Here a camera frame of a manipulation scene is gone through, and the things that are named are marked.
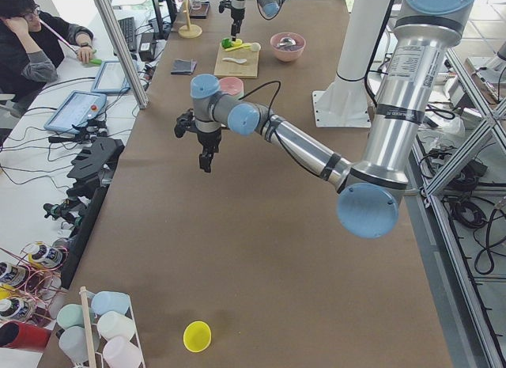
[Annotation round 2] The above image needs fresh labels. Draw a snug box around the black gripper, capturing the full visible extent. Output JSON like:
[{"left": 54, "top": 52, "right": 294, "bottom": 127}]
[
  {"left": 219, "top": 0, "right": 245, "bottom": 41},
  {"left": 174, "top": 109, "right": 221, "bottom": 173}
]

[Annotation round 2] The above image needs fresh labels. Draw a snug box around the white ceramic spoon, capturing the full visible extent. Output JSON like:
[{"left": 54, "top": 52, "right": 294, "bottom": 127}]
[{"left": 221, "top": 57, "right": 247, "bottom": 65}]

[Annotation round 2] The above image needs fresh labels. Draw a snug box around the small pink bowl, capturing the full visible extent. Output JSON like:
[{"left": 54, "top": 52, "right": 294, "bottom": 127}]
[{"left": 219, "top": 77, "right": 244, "bottom": 97}]

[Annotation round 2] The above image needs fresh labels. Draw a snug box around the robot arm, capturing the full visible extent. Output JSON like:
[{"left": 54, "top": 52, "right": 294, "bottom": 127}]
[
  {"left": 218, "top": 0, "right": 287, "bottom": 41},
  {"left": 174, "top": 0, "right": 474, "bottom": 238}
]

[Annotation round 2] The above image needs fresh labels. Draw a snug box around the large pink bowl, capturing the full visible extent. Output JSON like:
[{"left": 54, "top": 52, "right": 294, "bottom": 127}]
[{"left": 270, "top": 32, "right": 306, "bottom": 63}]

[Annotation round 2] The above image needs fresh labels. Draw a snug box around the green toy lime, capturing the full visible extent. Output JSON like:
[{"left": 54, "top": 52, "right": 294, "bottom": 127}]
[{"left": 221, "top": 38, "right": 233, "bottom": 49}]

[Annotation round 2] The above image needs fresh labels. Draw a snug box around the yellow plastic knife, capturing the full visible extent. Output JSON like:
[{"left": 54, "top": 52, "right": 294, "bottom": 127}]
[{"left": 224, "top": 43, "right": 251, "bottom": 52}]

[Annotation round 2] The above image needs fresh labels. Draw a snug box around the bamboo cutting board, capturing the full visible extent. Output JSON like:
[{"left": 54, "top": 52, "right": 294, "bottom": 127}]
[{"left": 213, "top": 45, "right": 260, "bottom": 79}]

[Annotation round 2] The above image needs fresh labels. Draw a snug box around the wooden mug tree stand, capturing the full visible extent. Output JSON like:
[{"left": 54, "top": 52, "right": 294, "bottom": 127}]
[{"left": 178, "top": 0, "right": 202, "bottom": 39}]

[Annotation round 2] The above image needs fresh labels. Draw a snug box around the metal ice scoop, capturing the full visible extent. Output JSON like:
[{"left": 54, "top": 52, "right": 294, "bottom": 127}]
[{"left": 276, "top": 36, "right": 297, "bottom": 50}]

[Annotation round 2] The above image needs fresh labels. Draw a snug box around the grey folded cloth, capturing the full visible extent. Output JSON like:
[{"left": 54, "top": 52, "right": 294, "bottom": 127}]
[{"left": 171, "top": 59, "right": 197, "bottom": 75}]

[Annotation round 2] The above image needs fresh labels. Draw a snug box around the black stand holder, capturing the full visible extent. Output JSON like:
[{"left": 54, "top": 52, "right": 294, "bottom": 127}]
[{"left": 66, "top": 137, "right": 125, "bottom": 199}]

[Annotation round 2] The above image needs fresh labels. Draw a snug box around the blue teach pendant far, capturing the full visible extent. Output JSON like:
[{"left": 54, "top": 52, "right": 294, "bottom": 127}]
[{"left": 90, "top": 60, "right": 130, "bottom": 95}]

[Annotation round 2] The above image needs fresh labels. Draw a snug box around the blue teach pendant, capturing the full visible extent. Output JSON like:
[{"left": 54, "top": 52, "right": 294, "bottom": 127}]
[
  {"left": 43, "top": 90, "right": 107, "bottom": 134},
  {"left": 90, "top": 60, "right": 130, "bottom": 95}
]

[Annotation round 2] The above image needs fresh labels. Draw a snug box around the blue teach pendant near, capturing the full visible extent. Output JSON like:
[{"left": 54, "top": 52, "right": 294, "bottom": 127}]
[{"left": 43, "top": 90, "right": 107, "bottom": 134}]

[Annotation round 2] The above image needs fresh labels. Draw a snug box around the yellow plastic cup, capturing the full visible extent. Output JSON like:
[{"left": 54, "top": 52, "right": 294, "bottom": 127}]
[{"left": 183, "top": 321, "right": 212, "bottom": 353}]

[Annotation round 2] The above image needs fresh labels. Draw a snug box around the white cup rack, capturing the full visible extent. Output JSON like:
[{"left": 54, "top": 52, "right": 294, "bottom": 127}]
[{"left": 57, "top": 286, "right": 146, "bottom": 367}]

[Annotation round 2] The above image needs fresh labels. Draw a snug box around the person in black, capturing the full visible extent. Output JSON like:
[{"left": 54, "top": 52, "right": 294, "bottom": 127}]
[{"left": 1, "top": 0, "right": 94, "bottom": 106}]

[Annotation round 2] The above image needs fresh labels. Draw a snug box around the red cup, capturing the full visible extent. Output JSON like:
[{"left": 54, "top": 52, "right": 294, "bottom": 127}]
[{"left": 1, "top": 321, "right": 51, "bottom": 352}]

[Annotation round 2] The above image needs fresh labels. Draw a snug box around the aluminium frame post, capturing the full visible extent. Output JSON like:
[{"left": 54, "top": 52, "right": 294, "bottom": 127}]
[{"left": 93, "top": 0, "right": 149, "bottom": 110}]

